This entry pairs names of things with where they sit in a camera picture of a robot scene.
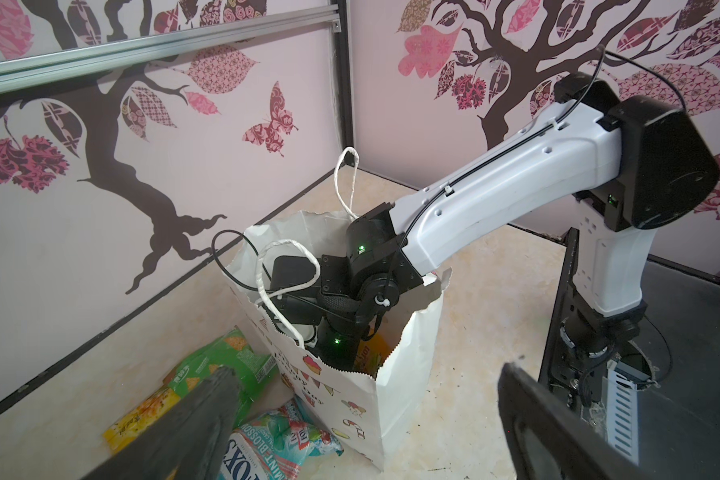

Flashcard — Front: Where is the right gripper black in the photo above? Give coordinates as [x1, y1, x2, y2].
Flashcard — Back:
[270, 255, 384, 369]

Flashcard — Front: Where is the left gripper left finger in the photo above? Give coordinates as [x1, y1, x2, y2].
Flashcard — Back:
[85, 367, 241, 479]

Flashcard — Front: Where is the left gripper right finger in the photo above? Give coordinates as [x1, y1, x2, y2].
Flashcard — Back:
[498, 363, 648, 479]

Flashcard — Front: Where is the yellow chip bag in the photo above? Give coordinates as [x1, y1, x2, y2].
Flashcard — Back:
[354, 334, 393, 377]
[102, 387, 180, 454]

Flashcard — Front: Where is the colourful snack bag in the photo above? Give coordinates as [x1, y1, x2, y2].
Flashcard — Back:
[217, 396, 344, 480]

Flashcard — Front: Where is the green snack bag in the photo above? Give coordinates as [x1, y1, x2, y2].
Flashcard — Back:
[163, 327, 278, 427]

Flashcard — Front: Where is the white paper bag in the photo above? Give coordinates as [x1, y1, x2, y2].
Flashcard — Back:
[227, 198, 452, 468]

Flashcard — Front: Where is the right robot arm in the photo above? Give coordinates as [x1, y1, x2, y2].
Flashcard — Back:
[264, 73, 720, 408]

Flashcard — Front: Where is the white slotted cable duct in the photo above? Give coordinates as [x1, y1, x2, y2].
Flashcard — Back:
[606, 369, 640, 465]

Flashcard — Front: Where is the aluminium rail back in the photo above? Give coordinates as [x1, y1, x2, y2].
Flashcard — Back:
[0, 4, 340, 95]

